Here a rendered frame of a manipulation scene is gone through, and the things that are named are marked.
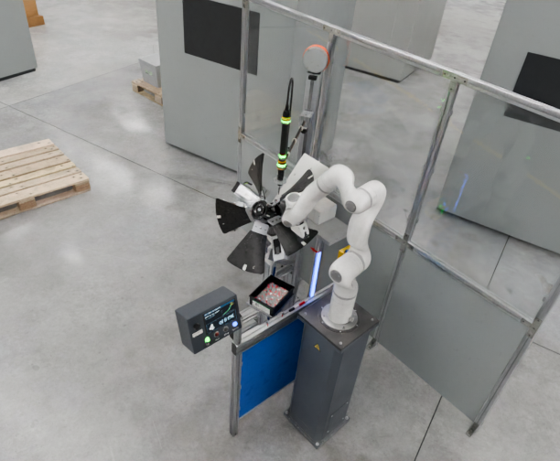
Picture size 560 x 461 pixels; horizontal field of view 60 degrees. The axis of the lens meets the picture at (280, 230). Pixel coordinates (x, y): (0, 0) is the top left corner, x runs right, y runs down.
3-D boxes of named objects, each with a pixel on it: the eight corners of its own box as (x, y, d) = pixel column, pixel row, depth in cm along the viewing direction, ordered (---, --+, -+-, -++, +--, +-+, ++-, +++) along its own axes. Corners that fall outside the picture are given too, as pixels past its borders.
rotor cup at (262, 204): (256, 219, 292) (243, 213, 281) (270, 199, 290) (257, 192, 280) (272, 231, 284) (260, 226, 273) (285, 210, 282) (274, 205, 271)
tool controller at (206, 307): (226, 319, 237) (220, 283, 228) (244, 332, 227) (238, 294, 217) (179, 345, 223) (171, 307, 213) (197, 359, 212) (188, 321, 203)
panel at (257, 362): (331, 352, 338) (347, 284, 298) (332, 354, 338) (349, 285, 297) (235, 419, 293) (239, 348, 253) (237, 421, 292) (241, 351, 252)
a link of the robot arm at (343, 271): (361, 292, 244) (371, 255, 229) (339, 310, 232) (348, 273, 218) (342, 279, 250) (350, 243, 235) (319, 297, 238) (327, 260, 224)
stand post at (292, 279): (285, 315, 379) (300, 191, 308) (292, 322, 374) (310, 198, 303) (280, 317, 376) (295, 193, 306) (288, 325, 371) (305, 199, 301)
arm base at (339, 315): (363, 315, 257) (371, 290, 245) (346, 337, 244) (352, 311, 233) (332, 298, 265) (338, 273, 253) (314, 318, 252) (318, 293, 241)
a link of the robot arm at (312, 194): (325, 207, 216) (290, 232, 240) (336, 182, 225) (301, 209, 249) (309, 196, 214) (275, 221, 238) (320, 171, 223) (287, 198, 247)
